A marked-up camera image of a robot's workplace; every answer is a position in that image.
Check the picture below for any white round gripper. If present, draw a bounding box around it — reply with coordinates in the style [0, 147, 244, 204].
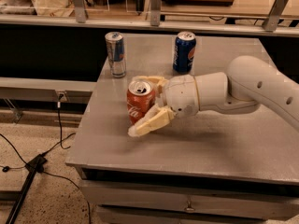
[128, 75, 199, 137]

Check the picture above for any orange coke can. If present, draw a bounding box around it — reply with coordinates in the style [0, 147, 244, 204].
[127, 79, 155, 124]

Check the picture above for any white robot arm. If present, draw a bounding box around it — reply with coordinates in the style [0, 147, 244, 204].
[127, 56, 299, 137]

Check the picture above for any blue pepsi can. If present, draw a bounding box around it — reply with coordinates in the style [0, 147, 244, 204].
[173, 31, 196, 74]

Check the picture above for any silver blue red bull can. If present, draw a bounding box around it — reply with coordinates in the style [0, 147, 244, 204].
[105, 32, 126, 77]

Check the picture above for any grey metal drawer cabinet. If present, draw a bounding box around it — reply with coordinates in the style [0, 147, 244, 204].
[79, 170, 299, 222]

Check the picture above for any black metal floor stand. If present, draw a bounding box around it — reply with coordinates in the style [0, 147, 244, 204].
[0, 154, 47, 224]

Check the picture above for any grey metal rail frame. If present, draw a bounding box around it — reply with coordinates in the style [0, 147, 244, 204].
[0, 0, 299, 37]

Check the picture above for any black floor cable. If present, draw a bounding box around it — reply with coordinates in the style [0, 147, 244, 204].
[0, 101, 92, 224]

